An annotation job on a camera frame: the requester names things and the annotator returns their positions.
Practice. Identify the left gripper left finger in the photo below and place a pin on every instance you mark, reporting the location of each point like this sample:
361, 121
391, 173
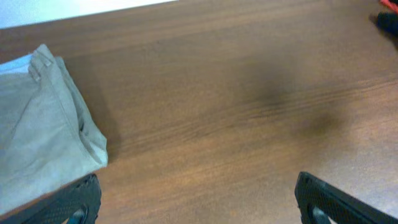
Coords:
77, 203

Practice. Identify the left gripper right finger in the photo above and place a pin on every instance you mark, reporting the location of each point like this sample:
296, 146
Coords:
320, 202

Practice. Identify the khaki green cargo shorts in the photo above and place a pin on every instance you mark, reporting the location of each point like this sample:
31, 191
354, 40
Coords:
48, 137

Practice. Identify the black garment pile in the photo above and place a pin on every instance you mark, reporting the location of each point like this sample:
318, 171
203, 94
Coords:
388, 22

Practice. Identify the red garment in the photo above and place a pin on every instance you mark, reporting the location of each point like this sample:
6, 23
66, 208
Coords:
391, 4

